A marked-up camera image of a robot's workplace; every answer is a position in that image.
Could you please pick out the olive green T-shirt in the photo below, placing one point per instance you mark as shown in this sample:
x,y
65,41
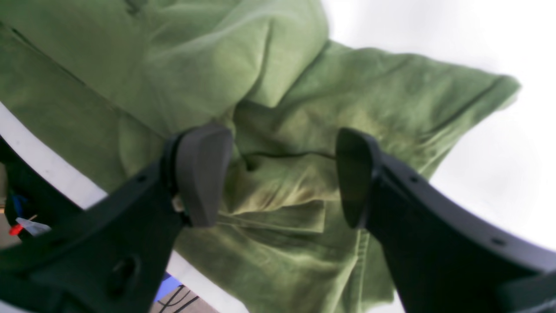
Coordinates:
x,y
104,83

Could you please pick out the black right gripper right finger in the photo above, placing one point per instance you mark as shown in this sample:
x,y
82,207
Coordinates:
x,y
442,258

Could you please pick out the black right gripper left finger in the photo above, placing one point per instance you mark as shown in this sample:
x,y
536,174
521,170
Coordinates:
x,y
112,257

